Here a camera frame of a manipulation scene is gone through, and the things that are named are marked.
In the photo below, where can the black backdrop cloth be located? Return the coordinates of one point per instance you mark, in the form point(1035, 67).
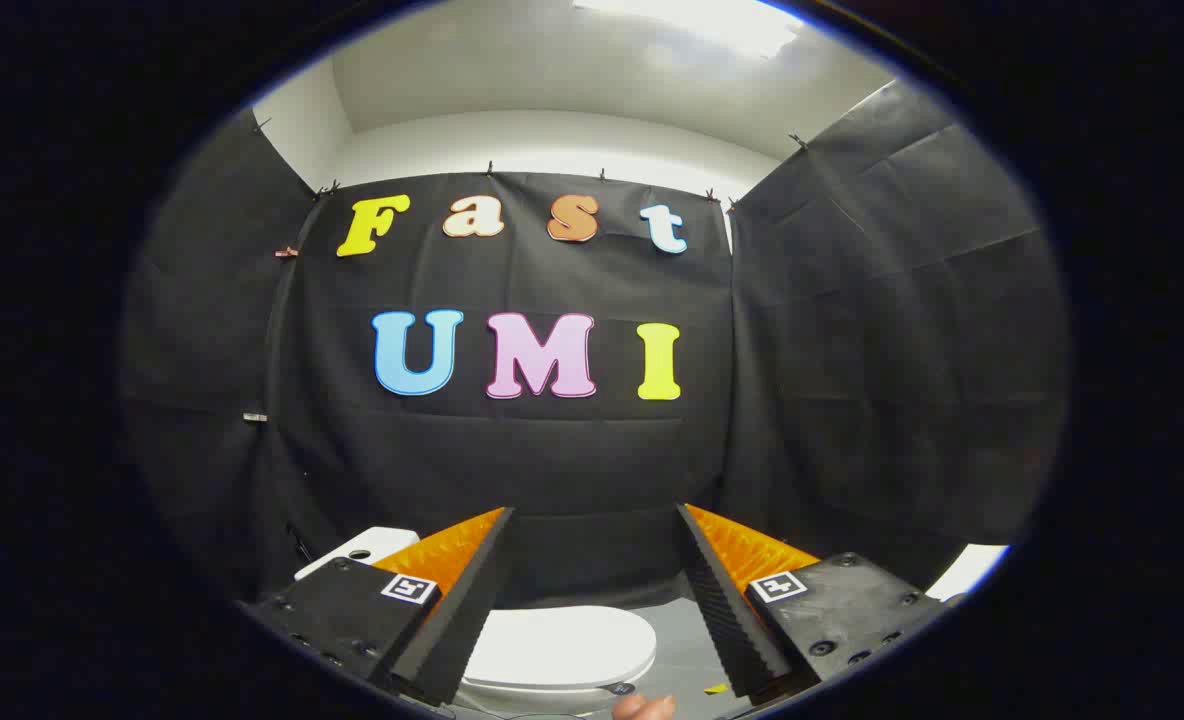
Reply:
point(552, 460)

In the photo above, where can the white toilet bowl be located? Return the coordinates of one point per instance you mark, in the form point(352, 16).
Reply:
point(552, 697)

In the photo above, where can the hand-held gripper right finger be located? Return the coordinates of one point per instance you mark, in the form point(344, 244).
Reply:
point(727, 620)

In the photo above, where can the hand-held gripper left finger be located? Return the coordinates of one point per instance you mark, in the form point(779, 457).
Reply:
point(457, 620)

